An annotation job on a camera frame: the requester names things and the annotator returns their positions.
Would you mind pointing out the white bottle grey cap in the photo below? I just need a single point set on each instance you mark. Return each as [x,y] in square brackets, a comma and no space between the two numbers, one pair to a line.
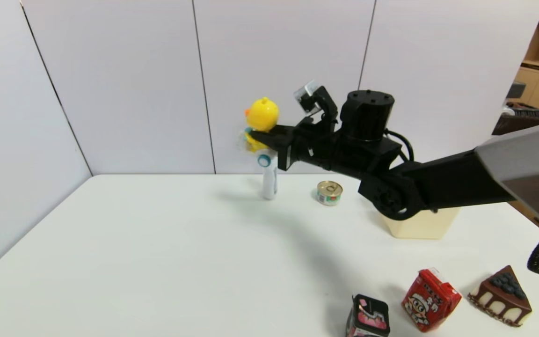
[269,182]

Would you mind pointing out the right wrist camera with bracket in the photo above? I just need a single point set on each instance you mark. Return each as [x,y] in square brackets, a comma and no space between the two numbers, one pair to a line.
[318,100]

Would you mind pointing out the black pink drink carton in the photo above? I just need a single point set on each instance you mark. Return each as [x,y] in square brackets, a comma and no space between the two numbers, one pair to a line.
[367,318]

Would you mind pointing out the right robot arm black grey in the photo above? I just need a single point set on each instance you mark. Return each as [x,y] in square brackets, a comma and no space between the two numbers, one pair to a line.
[484,178]

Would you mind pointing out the dark wicker basket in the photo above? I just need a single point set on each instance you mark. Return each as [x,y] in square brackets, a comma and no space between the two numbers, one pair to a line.
[517,122]

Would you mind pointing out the yellow duck scooter toy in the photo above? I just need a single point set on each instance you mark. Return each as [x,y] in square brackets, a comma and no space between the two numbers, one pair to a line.
[262,114]

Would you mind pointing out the grey device behind partition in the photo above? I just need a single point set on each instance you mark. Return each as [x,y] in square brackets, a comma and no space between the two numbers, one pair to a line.
[515,90]

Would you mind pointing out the red drink carton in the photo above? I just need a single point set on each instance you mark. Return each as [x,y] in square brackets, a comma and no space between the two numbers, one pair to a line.
[431,299]

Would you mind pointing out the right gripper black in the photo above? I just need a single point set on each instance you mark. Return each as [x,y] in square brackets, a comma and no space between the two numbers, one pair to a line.
[289,150]

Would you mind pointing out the cream white plastic box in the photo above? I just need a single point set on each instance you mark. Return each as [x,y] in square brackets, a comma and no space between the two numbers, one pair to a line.
[421,227]

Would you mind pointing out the small gold lid tin can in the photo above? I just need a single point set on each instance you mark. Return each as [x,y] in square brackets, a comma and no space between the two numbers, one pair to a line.
[329,193]

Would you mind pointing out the chocolate blueberry cake slice toy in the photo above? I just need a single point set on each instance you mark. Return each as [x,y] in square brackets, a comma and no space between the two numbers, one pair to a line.
[501,295]

